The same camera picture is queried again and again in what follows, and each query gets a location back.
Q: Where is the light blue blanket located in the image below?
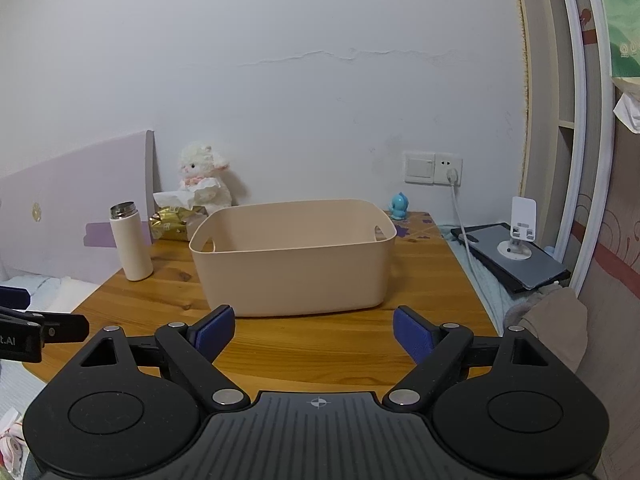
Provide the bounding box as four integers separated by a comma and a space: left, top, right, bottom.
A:
438, 226, 526, 335

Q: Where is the cream thermos bottle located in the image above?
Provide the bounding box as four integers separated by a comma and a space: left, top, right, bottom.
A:
110, 200, 153, 282

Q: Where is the beige plastic storage bin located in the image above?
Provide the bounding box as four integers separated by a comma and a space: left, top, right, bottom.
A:
189, 200, 397, 318

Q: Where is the gold tissue pack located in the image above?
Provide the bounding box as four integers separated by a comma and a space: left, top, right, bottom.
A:
149, 206, 207, 242

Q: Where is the blue small figurine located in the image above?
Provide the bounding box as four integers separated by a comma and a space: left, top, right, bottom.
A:
388, 192, 409, 221

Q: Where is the beige crumpled cloth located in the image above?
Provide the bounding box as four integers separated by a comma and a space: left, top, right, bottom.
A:
503, 284, 588, 372

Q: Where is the grey laptop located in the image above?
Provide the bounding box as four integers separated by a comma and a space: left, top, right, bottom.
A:
450, 222, 570, 292

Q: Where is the white phone stand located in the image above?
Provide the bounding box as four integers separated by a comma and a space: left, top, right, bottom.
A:
498, 196, 537, 261

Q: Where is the white plush lamb toy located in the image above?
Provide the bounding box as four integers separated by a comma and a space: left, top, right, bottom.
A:
179, 143, 232, 214

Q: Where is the white framed wardrobe door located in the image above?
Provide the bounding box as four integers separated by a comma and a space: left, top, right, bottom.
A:
555, 0, 615, 295

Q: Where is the white plug and cable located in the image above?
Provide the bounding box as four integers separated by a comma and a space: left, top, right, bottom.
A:
444, 168, 490, 281

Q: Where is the white wall switch socket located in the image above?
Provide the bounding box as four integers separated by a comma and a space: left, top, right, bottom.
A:
402, 152, 463, 186

